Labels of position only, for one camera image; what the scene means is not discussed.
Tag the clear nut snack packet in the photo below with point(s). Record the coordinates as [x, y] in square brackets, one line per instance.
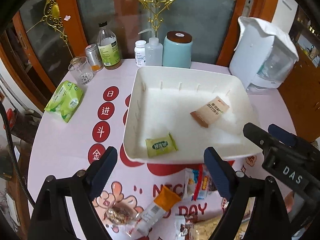
[120, 214]

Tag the green candy packet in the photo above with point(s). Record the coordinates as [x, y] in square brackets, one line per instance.
[161, 146]

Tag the teal canister brown lid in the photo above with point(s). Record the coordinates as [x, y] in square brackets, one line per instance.
[177, 47]

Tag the clear glass cup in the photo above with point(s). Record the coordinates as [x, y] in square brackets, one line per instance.
[81, 70]

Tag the clear squeeze wash bottle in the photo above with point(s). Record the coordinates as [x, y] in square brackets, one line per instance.
[153, 49]

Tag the silver door handle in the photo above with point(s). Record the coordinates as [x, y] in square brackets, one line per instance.
[247, 8]

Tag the white plastic tray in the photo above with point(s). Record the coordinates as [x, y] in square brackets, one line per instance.
[161, 104]

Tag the red chocolate snack packet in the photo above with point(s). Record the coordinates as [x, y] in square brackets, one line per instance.
[204, 185]

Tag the green wet wipes pack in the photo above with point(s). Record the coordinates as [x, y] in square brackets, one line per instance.
[65, 100]

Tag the white pill bottle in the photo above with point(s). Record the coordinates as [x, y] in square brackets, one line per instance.
[140, 53]

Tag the pink printed table mat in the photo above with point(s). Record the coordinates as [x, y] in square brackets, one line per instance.
[61, 149]

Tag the brown white small packet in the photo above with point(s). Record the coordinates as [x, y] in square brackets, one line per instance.
[183, 226]

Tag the yellow noodle snack packet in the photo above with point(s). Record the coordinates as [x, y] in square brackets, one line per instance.
[204, 229]

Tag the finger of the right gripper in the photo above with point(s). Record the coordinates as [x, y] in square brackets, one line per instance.
[260, 137]
[282, 135]

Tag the brown cracker packet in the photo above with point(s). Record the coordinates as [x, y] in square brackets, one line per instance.
[210, 112]

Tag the wooden cabinet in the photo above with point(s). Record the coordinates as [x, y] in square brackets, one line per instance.
[300, 90]

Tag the glass bottle green label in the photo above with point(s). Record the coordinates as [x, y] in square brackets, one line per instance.
[108, 47]

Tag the white blue snack packet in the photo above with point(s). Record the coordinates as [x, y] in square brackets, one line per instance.
[190, 183]

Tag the white storage box appliance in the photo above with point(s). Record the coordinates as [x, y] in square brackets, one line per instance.
[261, 62]

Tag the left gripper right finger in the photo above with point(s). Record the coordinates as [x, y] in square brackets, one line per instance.
[223, 175]

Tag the small metal can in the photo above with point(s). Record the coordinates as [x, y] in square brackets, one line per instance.
[94, 58]

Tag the orange grey snack bar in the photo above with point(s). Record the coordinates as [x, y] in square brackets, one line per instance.
[161, 205]

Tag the wooden glass door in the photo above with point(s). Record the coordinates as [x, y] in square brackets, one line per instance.
[42, 36]

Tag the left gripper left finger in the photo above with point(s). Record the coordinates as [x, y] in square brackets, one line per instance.
[99, 172]

